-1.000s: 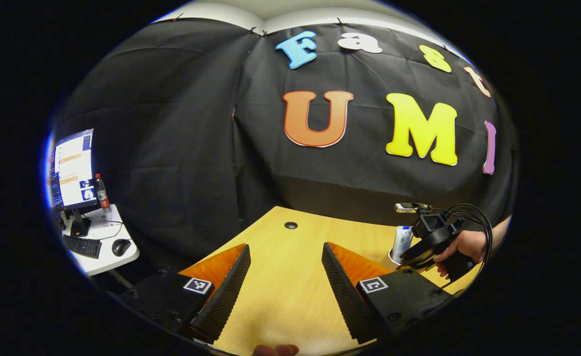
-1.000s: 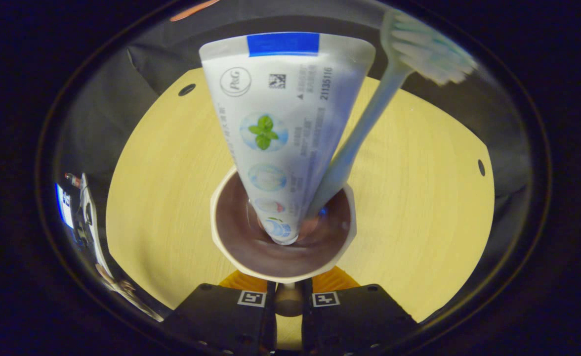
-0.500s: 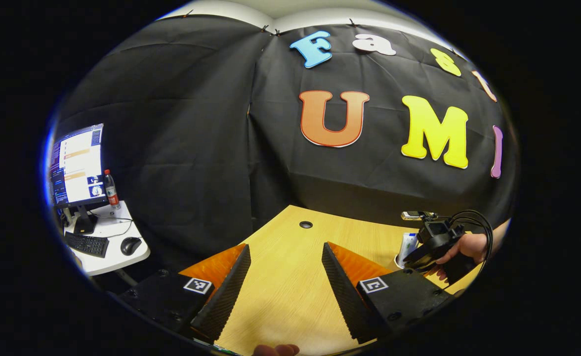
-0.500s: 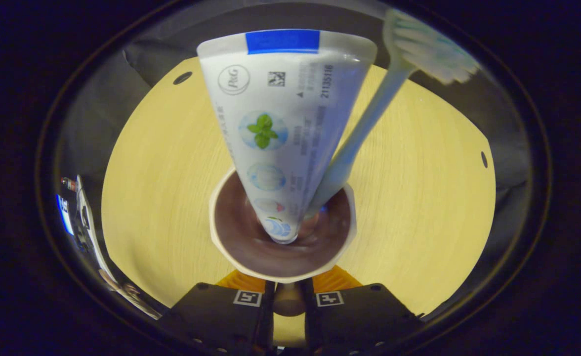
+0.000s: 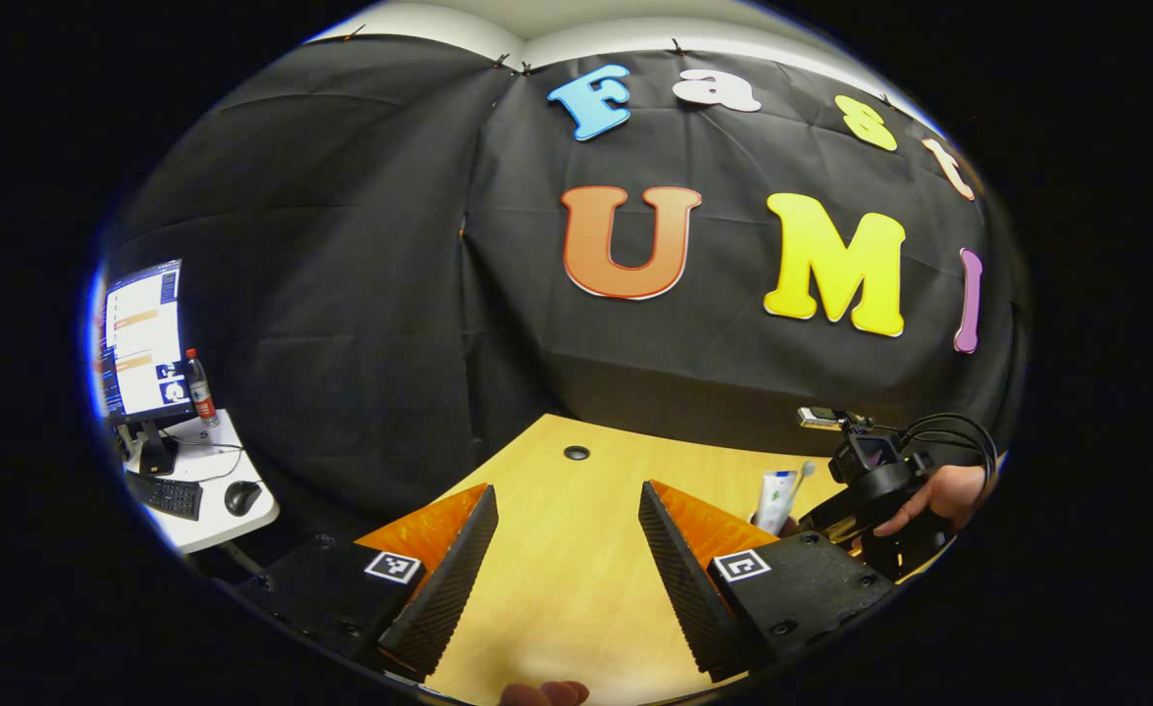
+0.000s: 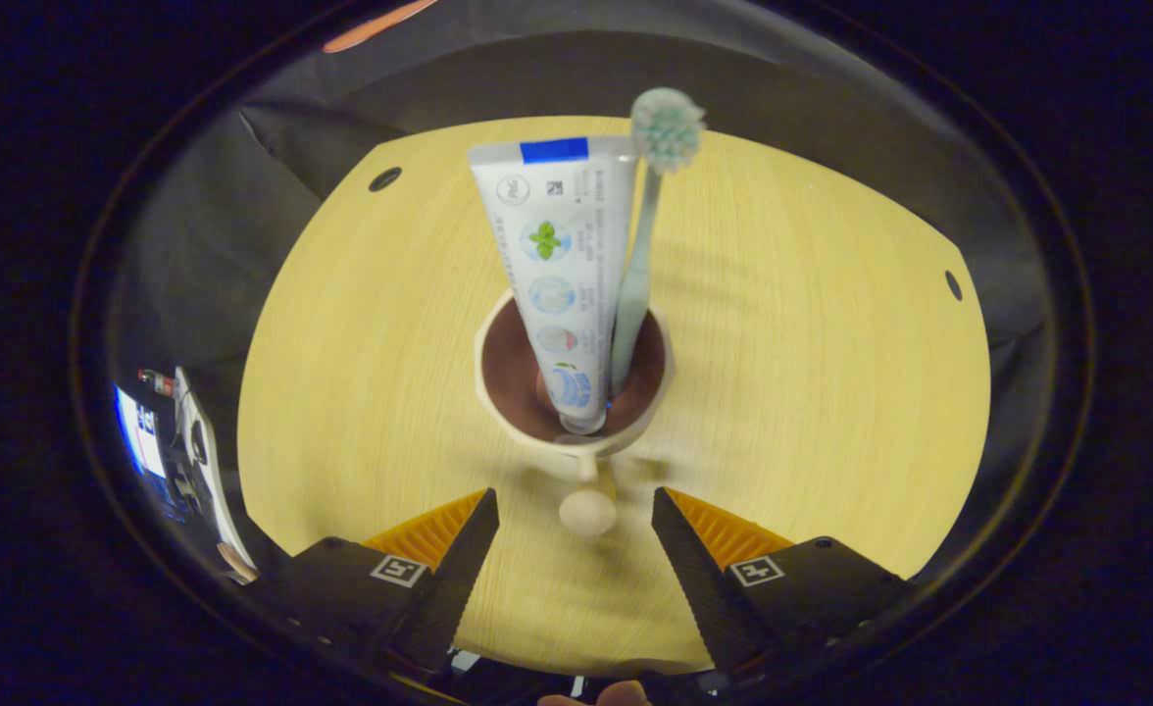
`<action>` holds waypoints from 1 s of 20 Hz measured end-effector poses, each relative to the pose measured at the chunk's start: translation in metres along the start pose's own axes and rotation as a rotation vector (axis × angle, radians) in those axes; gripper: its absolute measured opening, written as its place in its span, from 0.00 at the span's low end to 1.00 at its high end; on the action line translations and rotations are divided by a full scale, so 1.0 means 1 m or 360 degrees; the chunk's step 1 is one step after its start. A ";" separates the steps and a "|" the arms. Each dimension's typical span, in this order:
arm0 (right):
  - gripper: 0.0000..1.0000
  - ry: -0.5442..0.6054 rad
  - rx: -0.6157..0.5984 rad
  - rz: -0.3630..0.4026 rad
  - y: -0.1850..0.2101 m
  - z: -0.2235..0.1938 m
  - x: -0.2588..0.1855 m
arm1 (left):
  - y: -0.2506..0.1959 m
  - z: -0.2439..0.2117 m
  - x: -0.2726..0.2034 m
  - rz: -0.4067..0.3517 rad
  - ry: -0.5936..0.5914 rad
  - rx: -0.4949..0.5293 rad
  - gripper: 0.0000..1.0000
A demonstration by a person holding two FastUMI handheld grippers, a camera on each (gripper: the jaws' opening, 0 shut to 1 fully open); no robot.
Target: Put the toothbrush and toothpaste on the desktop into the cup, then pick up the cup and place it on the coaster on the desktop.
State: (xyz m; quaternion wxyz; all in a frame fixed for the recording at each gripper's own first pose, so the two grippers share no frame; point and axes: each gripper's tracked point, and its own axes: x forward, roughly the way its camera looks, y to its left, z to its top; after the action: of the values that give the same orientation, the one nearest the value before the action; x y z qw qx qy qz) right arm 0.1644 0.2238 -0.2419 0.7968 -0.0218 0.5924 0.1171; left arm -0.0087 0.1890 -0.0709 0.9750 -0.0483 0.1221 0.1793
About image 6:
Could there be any beige cup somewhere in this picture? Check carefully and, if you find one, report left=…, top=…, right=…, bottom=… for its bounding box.
left=474, top=284, right=677, bottom=538

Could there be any computer monitor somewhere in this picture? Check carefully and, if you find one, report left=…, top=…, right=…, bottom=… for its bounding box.
left=114, top=384, right=168, bottom=481

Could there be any wooden desktop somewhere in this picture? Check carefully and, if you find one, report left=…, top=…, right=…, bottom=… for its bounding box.
left=236, top=116, right=992, bottom=678

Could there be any white side table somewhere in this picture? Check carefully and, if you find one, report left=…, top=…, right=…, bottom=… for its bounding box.
left=173, top=366, right=259, bottom=580

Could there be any pale green toothbrush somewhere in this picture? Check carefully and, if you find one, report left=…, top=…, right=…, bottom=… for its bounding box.
left=608, top=86, right=707, bottom=398

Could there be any white toothpaste tube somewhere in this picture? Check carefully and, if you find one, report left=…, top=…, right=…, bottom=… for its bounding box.
left=467, top=135, right=641, bottom=435

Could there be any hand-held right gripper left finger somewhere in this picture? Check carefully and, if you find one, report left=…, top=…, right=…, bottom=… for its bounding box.
left=258, top=487, right=501, bottom=678

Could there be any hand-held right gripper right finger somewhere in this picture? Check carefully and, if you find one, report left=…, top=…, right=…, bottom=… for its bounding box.
left=650, top=485, right=916, bottom=678

